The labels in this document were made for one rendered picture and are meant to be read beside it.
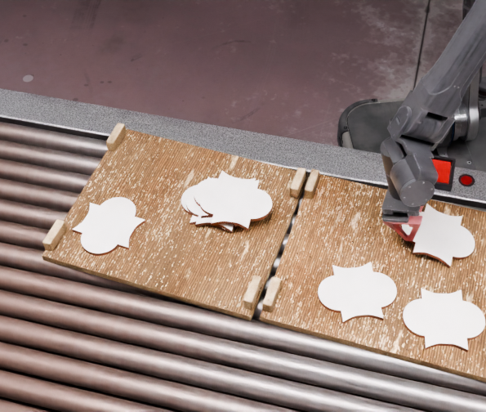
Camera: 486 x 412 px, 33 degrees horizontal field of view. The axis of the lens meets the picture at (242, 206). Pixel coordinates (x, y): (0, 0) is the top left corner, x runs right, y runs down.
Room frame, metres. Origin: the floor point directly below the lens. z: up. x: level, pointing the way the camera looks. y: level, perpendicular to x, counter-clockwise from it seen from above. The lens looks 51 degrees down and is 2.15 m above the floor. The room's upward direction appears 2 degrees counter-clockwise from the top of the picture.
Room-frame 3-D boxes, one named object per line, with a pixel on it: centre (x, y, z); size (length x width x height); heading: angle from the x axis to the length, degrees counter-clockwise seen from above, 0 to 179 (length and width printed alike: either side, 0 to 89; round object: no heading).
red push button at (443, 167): (1.07, -0.39, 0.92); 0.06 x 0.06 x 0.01; 74
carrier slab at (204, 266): (0.98, 0.12, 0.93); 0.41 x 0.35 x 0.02; 69
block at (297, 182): (1.04, -0.11, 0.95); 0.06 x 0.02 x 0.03; 159
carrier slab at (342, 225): (0.84, -0.27, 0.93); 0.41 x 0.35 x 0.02; 70
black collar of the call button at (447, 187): (1.07, -0.39, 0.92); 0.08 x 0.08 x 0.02; 74
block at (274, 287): (0.78, -0.05, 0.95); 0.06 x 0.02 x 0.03; 160
